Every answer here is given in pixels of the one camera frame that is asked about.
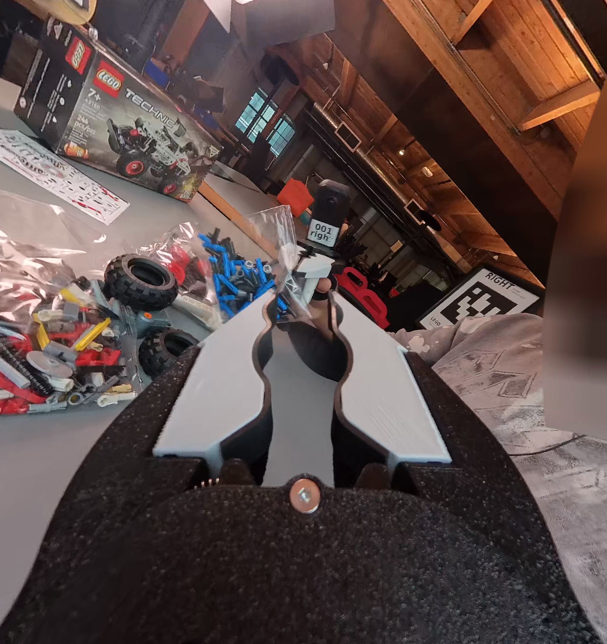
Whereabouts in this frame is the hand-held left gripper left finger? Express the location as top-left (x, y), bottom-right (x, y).
top-left (153, 292), bottom-right (276, 471)

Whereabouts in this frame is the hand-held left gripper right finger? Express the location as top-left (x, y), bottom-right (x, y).
top-left (329, 291), bottom-right (452, 476)

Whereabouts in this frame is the black toy tyre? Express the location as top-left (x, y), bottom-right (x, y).
top-left (139, 328), bottom-right (201, 379)
top-left (104, 253), bottom-right (179, 312)

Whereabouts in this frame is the clear bag of blue pins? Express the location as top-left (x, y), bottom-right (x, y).
top-left (197, 205), bottom-right (298, 324)

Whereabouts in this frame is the grey toy motor block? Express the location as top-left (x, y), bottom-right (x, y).
top-left (131, 301), bottom-right (174, 339)

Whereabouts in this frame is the clear bag of mixed parts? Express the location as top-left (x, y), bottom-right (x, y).
top-left (0, 183), bottom-right (149, 419)

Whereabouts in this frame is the orange bin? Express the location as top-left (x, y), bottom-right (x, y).
top-left (277, 178), bottom-right (315, 218)

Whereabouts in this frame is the grey table with wooden edge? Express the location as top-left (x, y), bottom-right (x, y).
top-left (198, 168), bottom-right (304, 239)

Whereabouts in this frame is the paned window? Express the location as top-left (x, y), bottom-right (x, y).
top-left (235, 88), bottom-right (295, 148)

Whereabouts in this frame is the black white marker sign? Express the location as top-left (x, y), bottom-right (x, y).
top-left (417, 264), bottom-right (546, 334)

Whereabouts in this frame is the studio light panel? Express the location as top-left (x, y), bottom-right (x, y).
top-left (203, 0), bottom-right (334, 38)

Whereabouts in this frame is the black toy truck box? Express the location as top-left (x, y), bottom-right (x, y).
top-left (13, 19), bottom-right (224, 203)

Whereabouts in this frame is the white sticker sheet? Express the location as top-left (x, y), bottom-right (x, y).
top-left (0, 115), bottom-right (131, 226)

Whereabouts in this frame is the metal air duct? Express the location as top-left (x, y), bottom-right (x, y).
top-left (303, 103), bottom-right (435, 227)

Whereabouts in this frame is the thin black cable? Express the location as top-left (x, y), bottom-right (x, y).
top-left (512, 434), bottom-right (588, 458)

